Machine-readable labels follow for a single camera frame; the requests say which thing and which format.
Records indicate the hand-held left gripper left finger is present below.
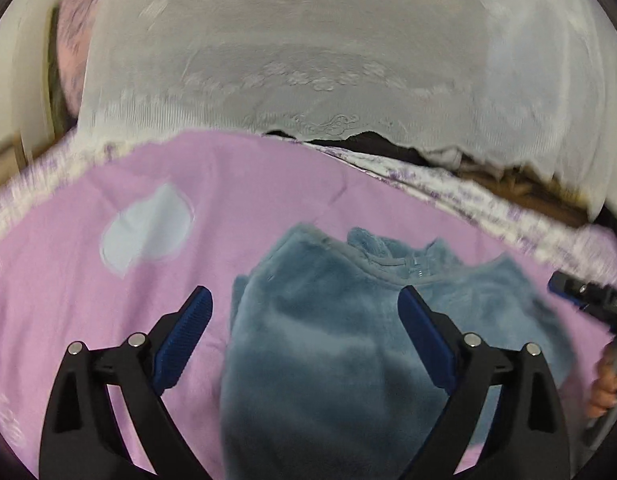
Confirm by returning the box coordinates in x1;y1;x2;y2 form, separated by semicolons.
38;285;214;480

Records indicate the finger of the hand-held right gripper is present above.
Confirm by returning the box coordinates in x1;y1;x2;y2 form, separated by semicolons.
547;270;617;323

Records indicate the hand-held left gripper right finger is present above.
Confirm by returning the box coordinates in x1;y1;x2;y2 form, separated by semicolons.
397;285;571;480

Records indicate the blue fleece jacket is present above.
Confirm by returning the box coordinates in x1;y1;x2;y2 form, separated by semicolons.
219;224;576;480

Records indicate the person's right hand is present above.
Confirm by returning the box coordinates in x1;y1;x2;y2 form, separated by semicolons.
587;345;617;418

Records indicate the purple printed blanket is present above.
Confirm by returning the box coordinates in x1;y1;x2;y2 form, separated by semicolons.
0;130;617;480

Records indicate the brown wooden board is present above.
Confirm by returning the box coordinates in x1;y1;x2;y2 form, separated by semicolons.
458;157;591;226

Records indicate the floral bed sheet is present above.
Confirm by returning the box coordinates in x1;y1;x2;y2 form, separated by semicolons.
0;137;617;281

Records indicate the white lace cover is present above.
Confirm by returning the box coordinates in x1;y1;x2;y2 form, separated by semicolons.
76;0;614;221

